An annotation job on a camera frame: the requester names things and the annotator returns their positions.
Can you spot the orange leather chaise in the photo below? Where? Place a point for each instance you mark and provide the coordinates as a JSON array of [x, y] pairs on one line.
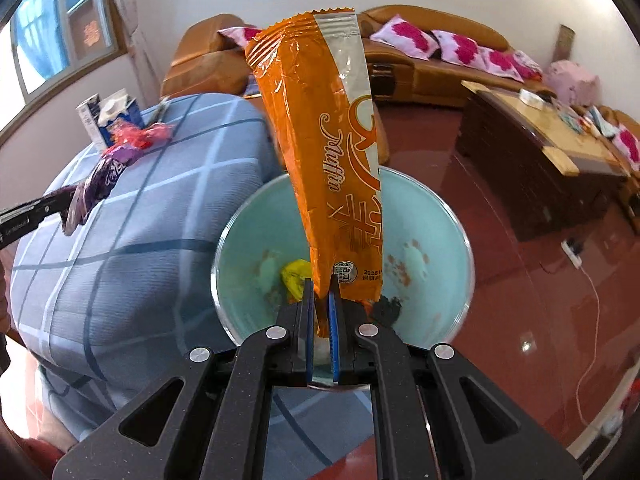
[[205, 60]]

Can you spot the pink covered stand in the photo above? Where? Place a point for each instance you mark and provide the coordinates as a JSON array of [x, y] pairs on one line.
[[572, 82]]

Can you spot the orange snack wrapper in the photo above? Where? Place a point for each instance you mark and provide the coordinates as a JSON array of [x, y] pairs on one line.
[[320, 160]]

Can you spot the colourful items on coffee table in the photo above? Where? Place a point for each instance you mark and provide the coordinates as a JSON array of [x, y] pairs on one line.
[[572, 117]]

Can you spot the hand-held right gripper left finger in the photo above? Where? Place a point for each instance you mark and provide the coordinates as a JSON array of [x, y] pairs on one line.
[[309, 340]]

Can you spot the blue juice carton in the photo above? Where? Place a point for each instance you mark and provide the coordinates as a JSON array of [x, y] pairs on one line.
[[122, 115]]

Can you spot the white tissue box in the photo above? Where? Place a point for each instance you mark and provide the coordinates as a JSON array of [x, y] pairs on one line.
[[534, 98]]

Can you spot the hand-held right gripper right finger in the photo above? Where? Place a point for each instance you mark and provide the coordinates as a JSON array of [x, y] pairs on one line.
[[334, 350]]

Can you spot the window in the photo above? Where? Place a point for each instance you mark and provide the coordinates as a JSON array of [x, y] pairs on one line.
[[55, 25]]

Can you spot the yellow candy wrapper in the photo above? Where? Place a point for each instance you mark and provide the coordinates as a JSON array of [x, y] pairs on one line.
[[296, 280]]

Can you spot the dark wooden coffee table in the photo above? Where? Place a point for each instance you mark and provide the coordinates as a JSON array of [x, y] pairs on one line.
[[540, 170]]

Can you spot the white power strip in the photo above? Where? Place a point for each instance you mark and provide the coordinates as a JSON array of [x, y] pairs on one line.
[[571, 254]]

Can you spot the pink floral cushion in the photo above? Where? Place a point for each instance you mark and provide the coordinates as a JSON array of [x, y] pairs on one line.
[[405, 37], [462, 50], [502, 62], [629, 145], [240, 37]]

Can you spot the light blue cloth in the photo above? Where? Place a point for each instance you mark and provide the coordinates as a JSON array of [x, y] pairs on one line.
[[602, 121]]

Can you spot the white milk carton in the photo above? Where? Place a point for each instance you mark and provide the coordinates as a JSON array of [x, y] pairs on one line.
[[90, 120]]

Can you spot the pale curtain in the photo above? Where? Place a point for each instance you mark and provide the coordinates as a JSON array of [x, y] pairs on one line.
[[135, 25]]

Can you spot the small floral pillow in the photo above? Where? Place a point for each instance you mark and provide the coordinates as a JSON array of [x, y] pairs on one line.
[[529, 65]]

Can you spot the purple snack wrapper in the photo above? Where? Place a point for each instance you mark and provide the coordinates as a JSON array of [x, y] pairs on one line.
[[102, 180]]

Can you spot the teal plastic bin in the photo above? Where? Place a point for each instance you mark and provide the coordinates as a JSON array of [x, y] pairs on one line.
[[425, 270]]

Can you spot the red plastic bag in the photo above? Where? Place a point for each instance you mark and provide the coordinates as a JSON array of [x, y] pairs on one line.
[[137, 136]]

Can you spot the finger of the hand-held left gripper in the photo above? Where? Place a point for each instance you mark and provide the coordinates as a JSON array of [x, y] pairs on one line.
[[50, 202]]

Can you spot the rolled patterned mat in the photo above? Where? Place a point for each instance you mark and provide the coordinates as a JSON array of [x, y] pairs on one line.
[[566, 42]]

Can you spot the orange leather sofa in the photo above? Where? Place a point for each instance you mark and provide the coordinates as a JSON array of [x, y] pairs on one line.
[[440, 75]]

